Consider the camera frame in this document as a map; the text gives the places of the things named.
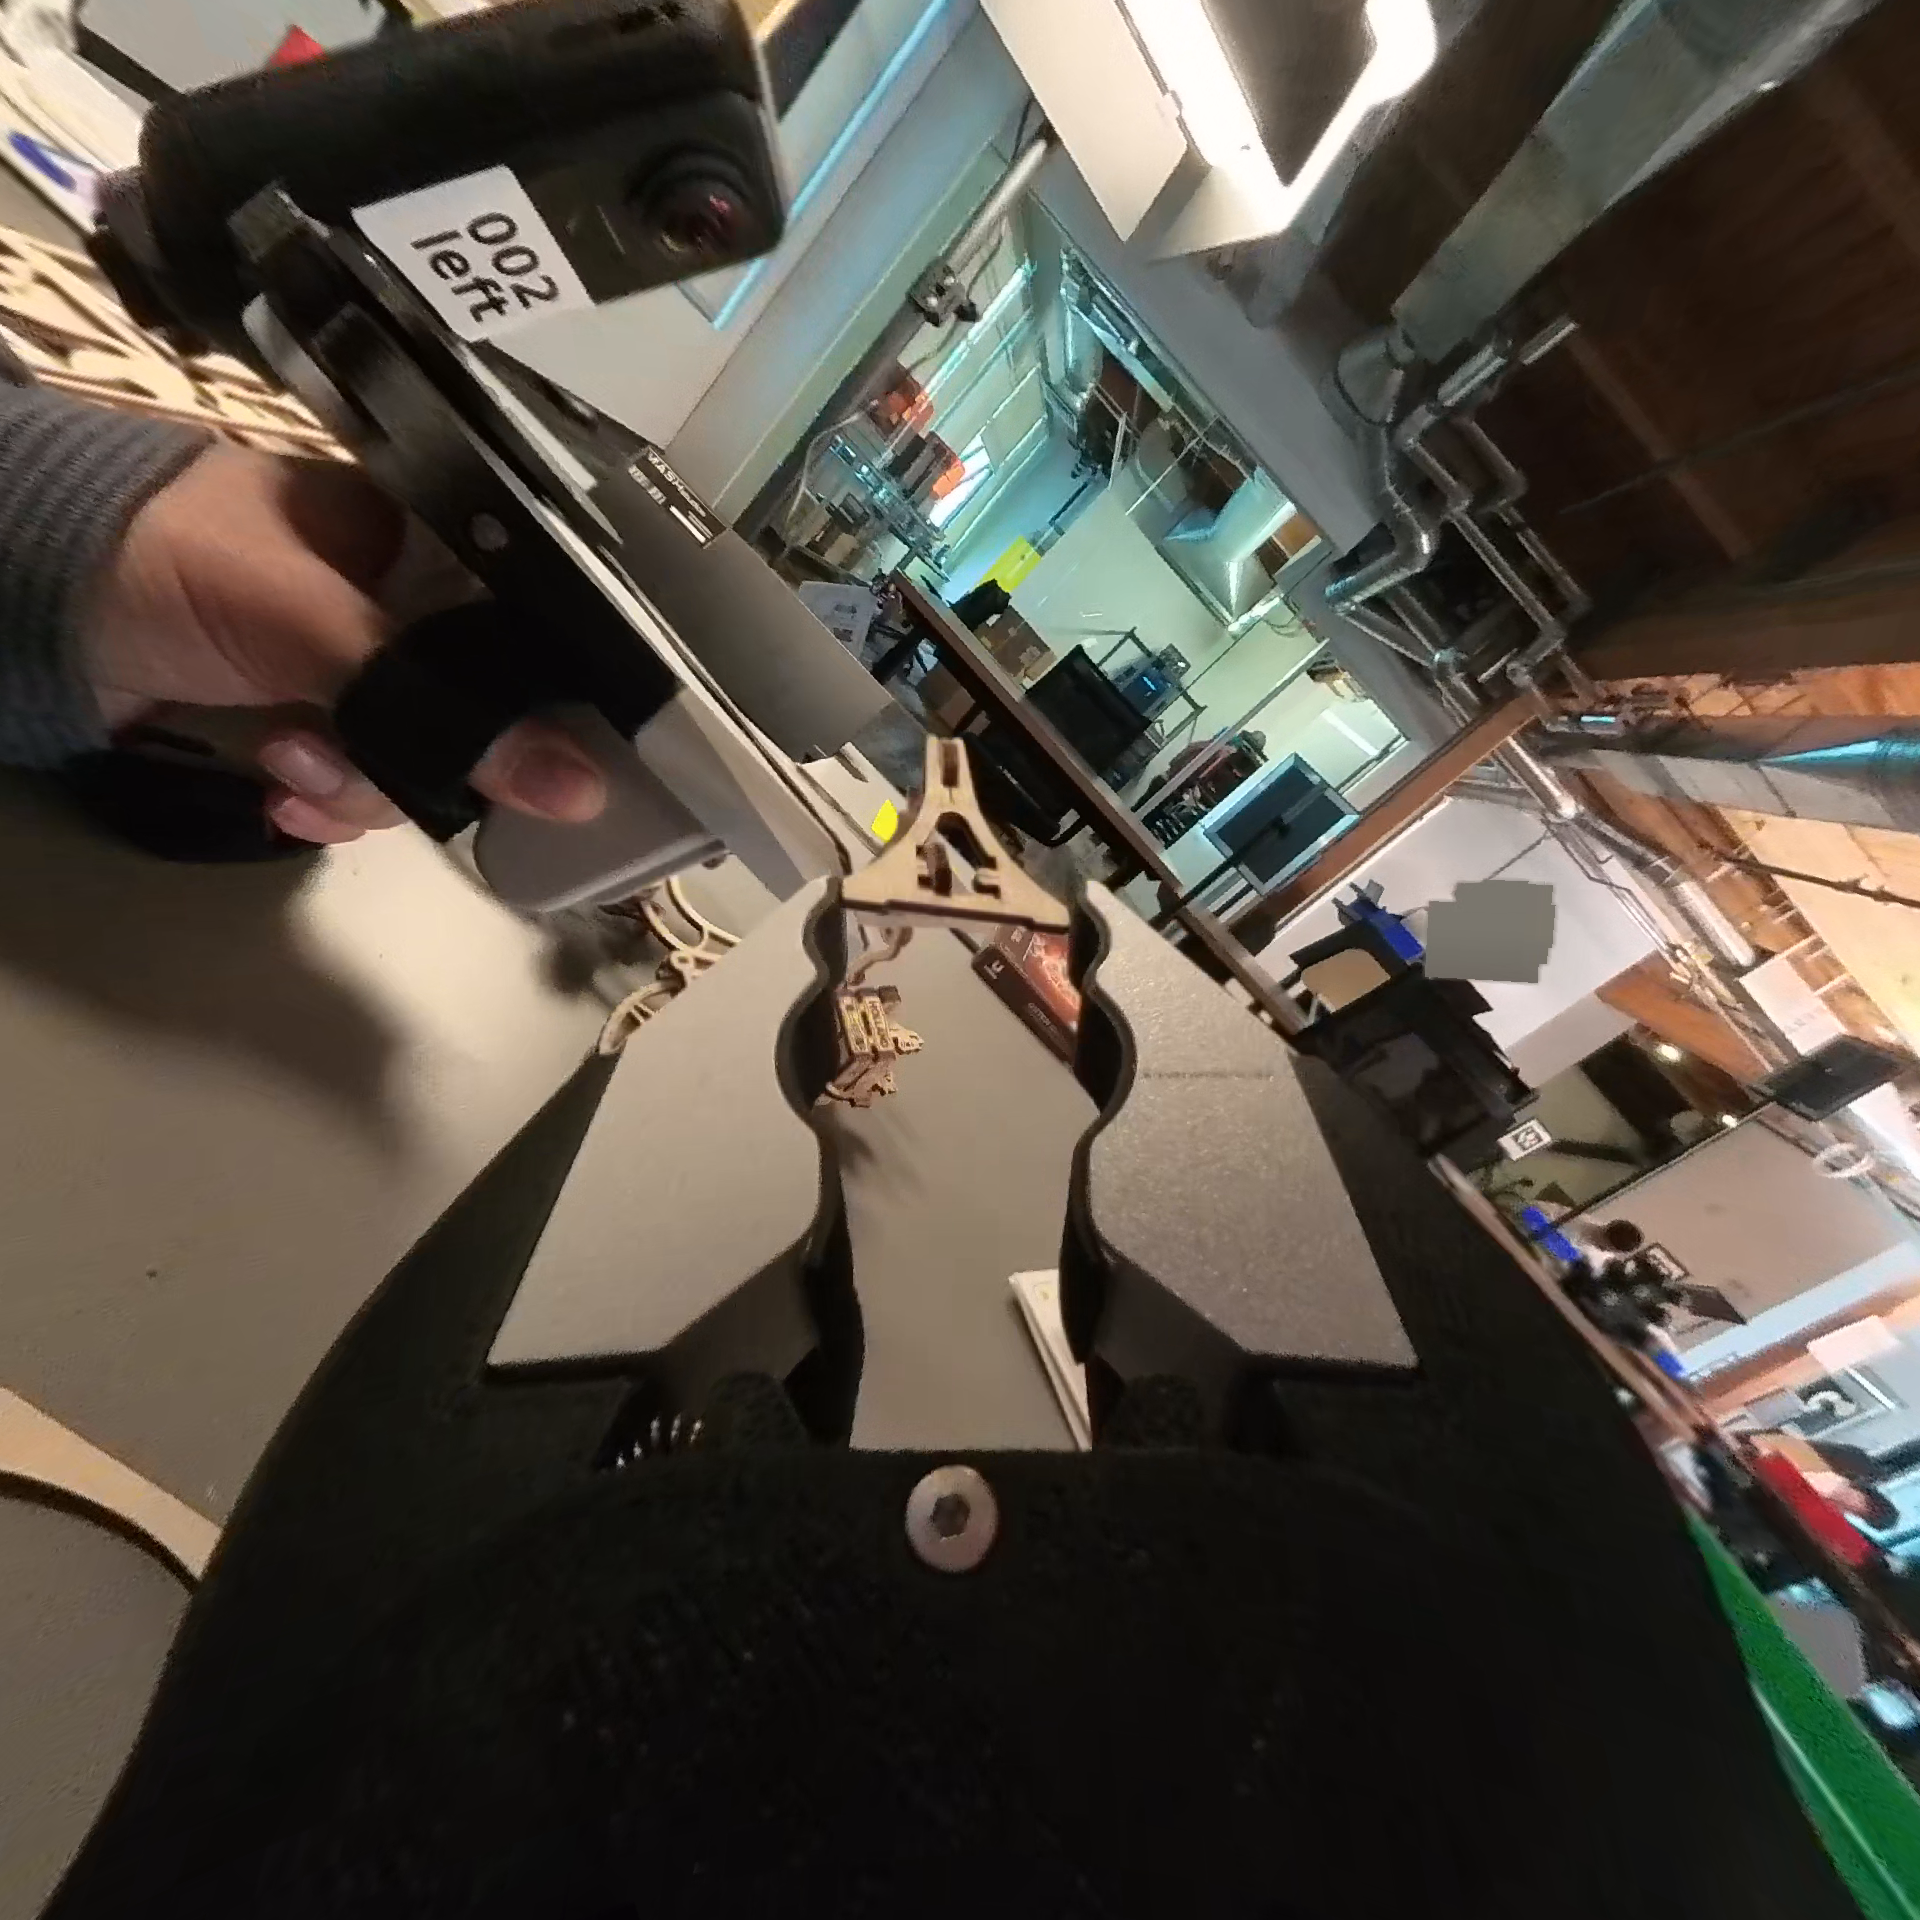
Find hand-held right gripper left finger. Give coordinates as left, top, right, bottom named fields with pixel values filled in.
left=488, top=873, right=868, bottom=1376

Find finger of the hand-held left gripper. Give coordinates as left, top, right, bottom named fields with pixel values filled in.
left=656, top=520, right=922, bottom=769
left=702, top=743, right=850, bottom=905

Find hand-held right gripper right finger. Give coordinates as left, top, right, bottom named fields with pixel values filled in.
left=1057, top=879, right=1422, bottom=1376

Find wooden triangular frame part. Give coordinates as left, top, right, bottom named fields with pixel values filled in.
left=836, top=732, right=1076, bottom=941

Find person's left forearm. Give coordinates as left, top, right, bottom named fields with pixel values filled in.
left=0, top=382, right=214, bottom=774

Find wooden bicycle model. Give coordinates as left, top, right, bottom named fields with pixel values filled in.
left=596, top=873, right=741, bottom=1056

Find small wooden parts cluster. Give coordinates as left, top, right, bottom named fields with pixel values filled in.
left=813, top=982, right=928, bottom=1116

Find laser-cut wooden parts sheet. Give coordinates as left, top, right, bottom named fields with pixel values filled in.
left=0, top=223, right=356, bottom=461

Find person's left hand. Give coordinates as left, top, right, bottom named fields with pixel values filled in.
left=93, top=439, right=612, bottom=853

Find dark red box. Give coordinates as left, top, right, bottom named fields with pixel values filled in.
left=972, top=921, right=1085, bottom=1070

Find white ceiling lamp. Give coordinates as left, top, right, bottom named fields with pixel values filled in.
left=982, top=0, right=1444, bottom=261

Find plain wooden board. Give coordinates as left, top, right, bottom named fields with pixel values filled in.
left=0, top=1383, right=221, bottom=1596

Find silver ventilation pipes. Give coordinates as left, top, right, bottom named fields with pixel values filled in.
left=1328, top=298, right=1601, bottom=728

